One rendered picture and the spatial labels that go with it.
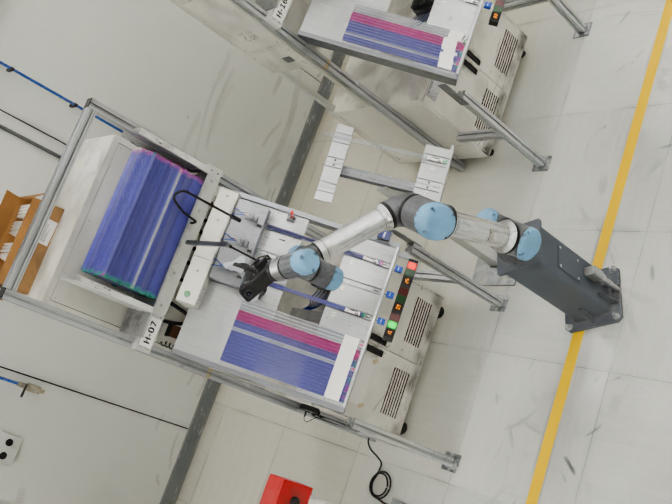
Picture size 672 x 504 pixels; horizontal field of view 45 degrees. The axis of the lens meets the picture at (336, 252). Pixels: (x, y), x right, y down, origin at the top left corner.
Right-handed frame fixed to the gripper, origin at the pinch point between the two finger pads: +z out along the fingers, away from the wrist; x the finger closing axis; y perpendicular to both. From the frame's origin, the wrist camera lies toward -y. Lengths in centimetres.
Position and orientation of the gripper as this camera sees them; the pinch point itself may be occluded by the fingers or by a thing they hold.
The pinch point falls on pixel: (235, 284)
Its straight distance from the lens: 258.6
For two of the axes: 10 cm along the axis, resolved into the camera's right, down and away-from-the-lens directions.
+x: -5.5, -7.8, -3.0
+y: 5.1, -6.0, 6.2
